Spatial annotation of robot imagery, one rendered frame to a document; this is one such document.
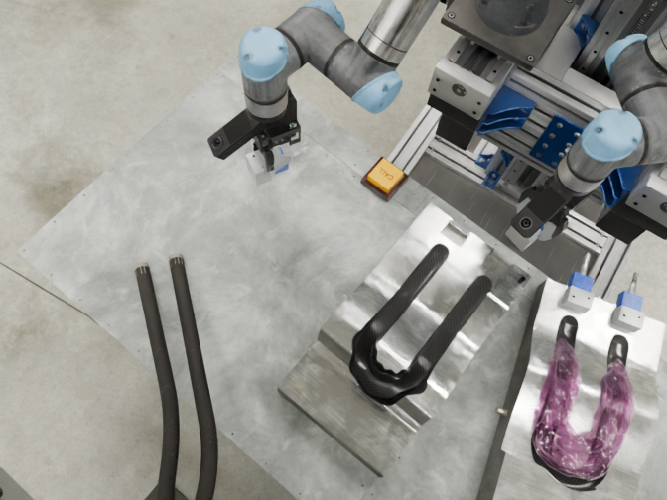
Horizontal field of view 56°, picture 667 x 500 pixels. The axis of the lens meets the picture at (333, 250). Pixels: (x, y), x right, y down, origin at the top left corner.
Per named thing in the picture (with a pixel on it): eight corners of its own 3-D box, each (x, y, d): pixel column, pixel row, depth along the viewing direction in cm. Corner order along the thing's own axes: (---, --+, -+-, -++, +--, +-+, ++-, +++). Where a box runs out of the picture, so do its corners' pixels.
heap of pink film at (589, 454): (549, 333, 128) (565, 323, 121) (633, 366, 127) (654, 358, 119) (515, 457, 119) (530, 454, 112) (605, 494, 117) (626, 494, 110)
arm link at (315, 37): (360, 55, 108) (316, 91, 105) (314, 17, 110) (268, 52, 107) (364, 23, 101) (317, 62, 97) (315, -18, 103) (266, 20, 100)
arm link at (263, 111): (253, 112, 104) (234, 74, 107) (255, 127, 108) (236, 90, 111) (295, 96, 106) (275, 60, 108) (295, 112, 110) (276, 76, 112)
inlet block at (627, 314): (618, 272, 137) (630, 264, 132) (640, 281, 137) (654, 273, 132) (605, 326, 133) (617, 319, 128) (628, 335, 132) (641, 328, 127)
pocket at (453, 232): (448, 224, 136) (452, 217, 133) (467, 239, 135) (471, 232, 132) (436, 239, 135) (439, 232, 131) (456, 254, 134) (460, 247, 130)
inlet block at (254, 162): (303, 145, 136) (304, 132, 131) (313, 164, 134) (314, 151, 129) (246, 167, 133) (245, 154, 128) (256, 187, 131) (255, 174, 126)
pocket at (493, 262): (488, 254, 134) (493, 248, 131) (509, 269, 133) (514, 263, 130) (476, 270, 133) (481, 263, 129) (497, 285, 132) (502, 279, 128)
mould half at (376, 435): (422, 218, 142) (434, 192, 130) (517, 289, 137) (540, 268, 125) (277, 391, 126) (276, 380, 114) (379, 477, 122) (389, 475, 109)
